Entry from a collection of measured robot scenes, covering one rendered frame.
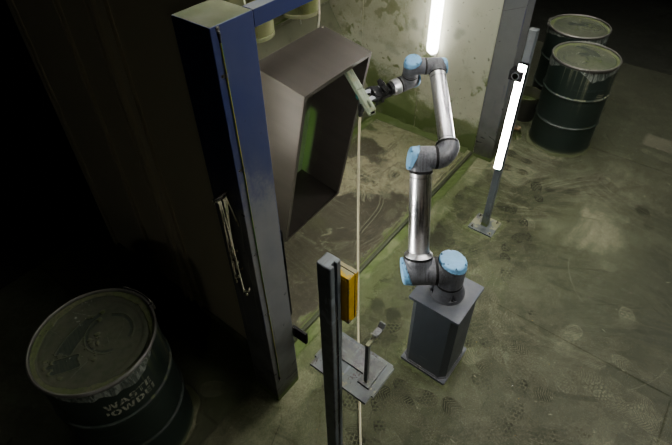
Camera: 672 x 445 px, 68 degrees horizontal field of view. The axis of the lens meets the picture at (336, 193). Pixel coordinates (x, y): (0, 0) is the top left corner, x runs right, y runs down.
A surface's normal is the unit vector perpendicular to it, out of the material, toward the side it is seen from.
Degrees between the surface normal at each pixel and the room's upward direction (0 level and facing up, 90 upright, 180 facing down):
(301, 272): 0
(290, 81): 12
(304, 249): 0
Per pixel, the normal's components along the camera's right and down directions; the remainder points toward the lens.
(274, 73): 0.15, -0.66
